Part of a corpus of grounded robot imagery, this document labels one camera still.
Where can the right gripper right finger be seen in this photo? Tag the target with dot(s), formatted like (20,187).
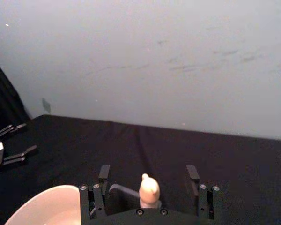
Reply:
(204,201)

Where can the black table cloth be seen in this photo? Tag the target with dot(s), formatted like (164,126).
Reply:
(154,150)

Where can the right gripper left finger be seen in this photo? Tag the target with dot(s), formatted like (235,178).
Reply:
(93,201)

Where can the small white three-armed plastic piece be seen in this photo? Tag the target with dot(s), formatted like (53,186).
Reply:
(150,189)

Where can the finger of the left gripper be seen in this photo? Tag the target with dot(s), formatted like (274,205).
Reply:
(9,130)
(16,158)

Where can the dark grey rounded object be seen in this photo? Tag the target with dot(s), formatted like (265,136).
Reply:
(121,197)

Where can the black hanging drape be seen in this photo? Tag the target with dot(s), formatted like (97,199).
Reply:
(2,103)

